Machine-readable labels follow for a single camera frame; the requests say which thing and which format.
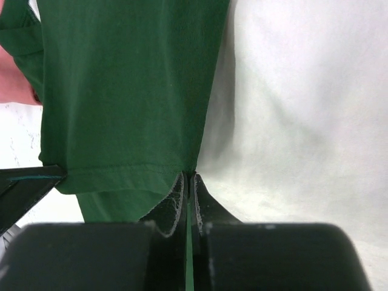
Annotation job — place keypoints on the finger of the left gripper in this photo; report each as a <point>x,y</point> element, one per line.
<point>23,188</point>

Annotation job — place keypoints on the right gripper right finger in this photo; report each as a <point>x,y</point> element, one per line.
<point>204,209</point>

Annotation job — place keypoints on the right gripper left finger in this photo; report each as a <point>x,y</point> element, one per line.
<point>166,268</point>

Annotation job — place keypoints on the white and green t-shirt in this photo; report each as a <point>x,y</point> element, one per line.
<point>280,106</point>

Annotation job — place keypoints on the folded salmon red t-shirt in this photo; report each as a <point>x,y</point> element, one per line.
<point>21,52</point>

